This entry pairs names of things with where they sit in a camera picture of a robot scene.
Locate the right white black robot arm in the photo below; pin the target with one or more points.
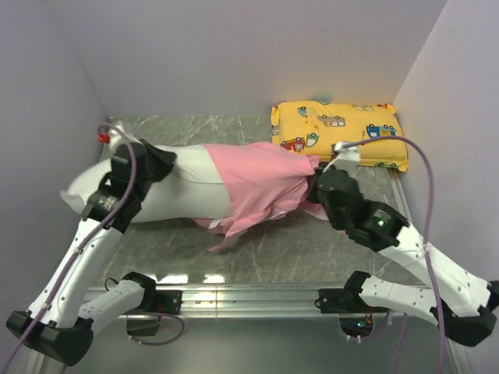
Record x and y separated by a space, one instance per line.
451 297

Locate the yellow cartoon vehicle pillow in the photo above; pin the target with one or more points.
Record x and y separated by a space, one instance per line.
311 128

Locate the white pillow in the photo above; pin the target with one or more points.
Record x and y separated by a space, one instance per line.
194 189

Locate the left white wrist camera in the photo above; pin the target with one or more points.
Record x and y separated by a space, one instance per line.
113 134

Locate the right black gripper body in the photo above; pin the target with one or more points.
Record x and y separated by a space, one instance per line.
313 192

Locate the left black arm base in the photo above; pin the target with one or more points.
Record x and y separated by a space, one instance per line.
157 304

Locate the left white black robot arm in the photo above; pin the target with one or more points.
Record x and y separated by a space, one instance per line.
59 324

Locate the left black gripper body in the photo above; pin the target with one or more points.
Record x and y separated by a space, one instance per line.
145 181

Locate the aluminium mounting rail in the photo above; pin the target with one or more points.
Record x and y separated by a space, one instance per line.
283 300

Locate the pink satin pillowcase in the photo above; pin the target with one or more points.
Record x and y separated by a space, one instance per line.
264 183

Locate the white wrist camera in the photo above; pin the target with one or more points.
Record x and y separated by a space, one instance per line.
346 157
113 134

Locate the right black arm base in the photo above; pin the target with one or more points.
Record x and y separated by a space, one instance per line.
357 320

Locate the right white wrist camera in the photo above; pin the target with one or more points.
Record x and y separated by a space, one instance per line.
346 157

